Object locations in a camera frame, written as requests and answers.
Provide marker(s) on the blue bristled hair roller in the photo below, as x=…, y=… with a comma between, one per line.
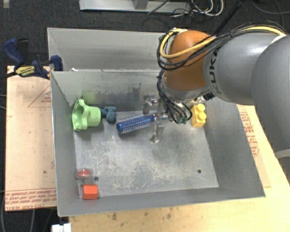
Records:
x=133, y=124

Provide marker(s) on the grey metal bin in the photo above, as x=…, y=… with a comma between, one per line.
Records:
x=145, y=163

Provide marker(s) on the light green plastic cup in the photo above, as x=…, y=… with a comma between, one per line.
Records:
x=85, y=116

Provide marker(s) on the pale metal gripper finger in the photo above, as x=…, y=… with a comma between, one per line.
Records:
x=148, y=103
x=159, y=132

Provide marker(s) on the clear small cup, red disc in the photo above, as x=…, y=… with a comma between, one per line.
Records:
x=83, y=173

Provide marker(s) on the dark teal toy figure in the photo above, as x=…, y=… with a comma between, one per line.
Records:
x=110, y=115

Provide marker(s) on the yellow toy building brick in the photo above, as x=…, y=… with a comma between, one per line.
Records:
x=198, y=118

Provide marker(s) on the brown cardboard board, red print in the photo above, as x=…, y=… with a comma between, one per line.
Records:
x=29, y=129

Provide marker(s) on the orange cube block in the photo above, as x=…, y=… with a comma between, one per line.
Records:
x=90, y=192

